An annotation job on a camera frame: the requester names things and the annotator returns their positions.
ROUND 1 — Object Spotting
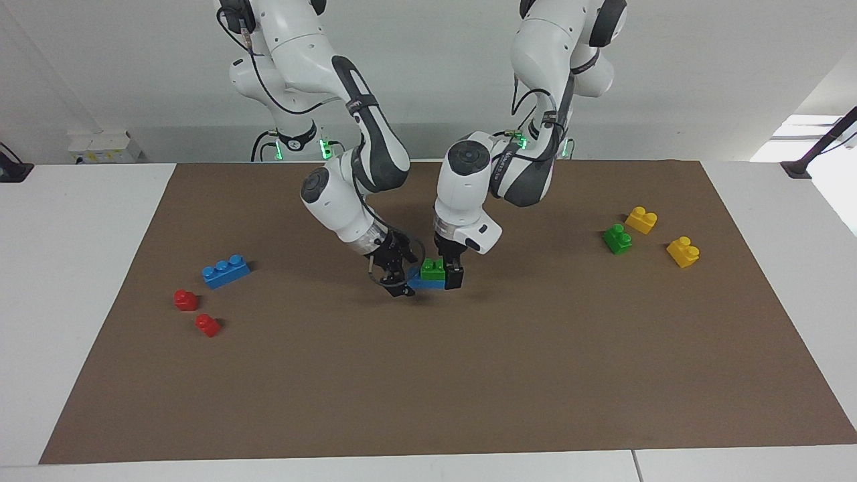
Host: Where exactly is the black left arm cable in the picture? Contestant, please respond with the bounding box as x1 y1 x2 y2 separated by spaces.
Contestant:
510 47 603 145

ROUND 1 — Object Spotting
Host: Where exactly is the black base cable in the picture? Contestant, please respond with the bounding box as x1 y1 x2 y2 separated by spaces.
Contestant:
251 130 278 163

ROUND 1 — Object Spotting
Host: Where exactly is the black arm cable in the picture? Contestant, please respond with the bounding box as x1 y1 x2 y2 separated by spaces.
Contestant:
216 0 426 297
510 47 603 145

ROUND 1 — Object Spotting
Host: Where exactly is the blue three-stud block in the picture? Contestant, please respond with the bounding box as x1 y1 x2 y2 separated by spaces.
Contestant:
406 267 447 291
202 254 252 290

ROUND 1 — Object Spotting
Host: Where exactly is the yellow two-stud block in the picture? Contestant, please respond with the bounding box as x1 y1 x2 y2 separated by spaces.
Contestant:
625 206 659 236
666 236 701 269

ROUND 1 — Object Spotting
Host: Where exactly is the black camera stand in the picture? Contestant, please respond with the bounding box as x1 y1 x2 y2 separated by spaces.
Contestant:
779 105 857 180

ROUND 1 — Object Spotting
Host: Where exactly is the white wall socket box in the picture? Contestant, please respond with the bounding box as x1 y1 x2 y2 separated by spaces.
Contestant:
67 131 143 164

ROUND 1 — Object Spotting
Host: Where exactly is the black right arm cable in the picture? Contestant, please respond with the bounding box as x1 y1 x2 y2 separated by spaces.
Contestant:
216 0 426 297

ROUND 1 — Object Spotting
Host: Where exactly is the brown table mat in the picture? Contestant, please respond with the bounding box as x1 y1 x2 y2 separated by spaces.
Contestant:
39 159 857 465

